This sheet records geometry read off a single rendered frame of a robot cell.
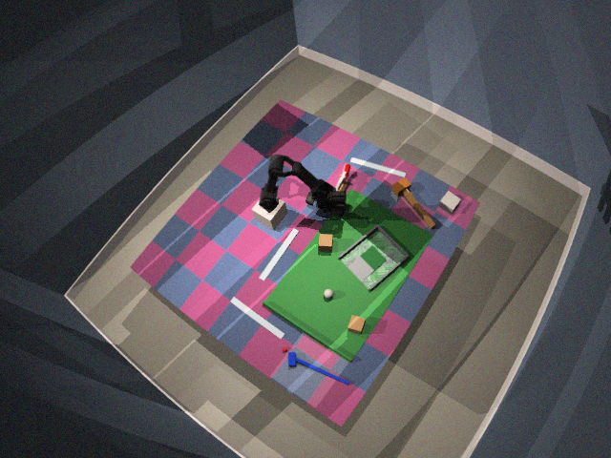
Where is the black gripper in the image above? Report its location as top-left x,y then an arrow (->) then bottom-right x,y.
305,191 -> 347,217

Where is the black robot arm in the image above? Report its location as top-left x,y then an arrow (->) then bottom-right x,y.
259,154 -> 347,213

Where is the long white flat bar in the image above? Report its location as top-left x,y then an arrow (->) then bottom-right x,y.
350,157 -> 406,177
260,228 -> 299,281
230,297 -> 285,339

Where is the large green mat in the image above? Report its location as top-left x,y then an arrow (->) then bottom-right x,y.
265,188 -> 433,360

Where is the blue putter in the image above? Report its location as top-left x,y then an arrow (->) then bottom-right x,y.
288,352 -> 349,385

